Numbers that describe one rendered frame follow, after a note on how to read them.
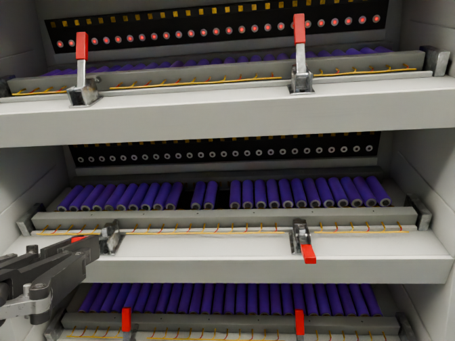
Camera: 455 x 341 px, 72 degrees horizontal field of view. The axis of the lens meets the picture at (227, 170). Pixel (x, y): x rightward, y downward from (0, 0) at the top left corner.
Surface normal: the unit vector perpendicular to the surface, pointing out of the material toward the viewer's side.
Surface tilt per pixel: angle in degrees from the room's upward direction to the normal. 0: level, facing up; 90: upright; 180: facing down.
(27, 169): 90
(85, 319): 15
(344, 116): 105
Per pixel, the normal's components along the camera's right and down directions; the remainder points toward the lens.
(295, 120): -0.07, 0.50
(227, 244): -0.08, -0.87
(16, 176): 0.99, -0.04
